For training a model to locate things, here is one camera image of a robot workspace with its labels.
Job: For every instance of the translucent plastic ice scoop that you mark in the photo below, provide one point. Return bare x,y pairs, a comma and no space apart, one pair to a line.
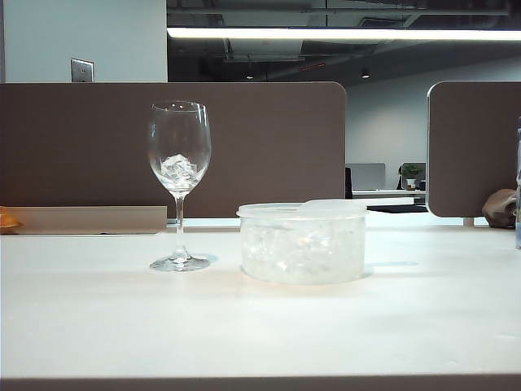
325,203

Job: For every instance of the few clear ice cubes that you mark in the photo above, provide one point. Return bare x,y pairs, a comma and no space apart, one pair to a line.
179,168

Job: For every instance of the heap of clear ice cubes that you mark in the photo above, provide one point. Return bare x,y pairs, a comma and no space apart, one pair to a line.
293,252

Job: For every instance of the clear wine glass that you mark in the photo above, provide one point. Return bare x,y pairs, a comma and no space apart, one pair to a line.
180,228

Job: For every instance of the round clear plastic container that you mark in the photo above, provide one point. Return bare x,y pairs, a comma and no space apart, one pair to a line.
301,260

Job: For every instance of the black office chair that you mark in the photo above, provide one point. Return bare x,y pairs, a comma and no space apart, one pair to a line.
348,183

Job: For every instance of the metal partition clamp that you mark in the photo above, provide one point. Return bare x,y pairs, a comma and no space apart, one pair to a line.
173,222

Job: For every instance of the white background desk divider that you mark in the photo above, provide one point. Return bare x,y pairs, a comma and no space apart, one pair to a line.
367,176

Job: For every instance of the white background desk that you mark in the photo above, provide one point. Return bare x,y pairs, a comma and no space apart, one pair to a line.
386,192

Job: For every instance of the potted green plant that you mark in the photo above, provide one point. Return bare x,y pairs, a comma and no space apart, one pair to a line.
411,173

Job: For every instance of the long ceiling light strip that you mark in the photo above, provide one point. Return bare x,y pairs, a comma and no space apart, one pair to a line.
325,33

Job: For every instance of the wide brown desk partition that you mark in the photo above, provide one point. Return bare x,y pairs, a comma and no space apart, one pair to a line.
81,142

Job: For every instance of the beige partition foot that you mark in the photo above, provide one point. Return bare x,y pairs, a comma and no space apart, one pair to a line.
469,221

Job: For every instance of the narrow brown desk partition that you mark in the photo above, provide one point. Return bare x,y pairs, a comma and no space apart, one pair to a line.
476,142

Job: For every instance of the brown crumpled bag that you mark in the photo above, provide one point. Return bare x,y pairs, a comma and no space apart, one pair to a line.
498,207

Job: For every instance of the clear plastic bottle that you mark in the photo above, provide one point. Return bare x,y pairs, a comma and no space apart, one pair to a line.
519,203

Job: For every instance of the metal wall switch plate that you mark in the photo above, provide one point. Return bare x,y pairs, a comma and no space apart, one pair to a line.
82,70

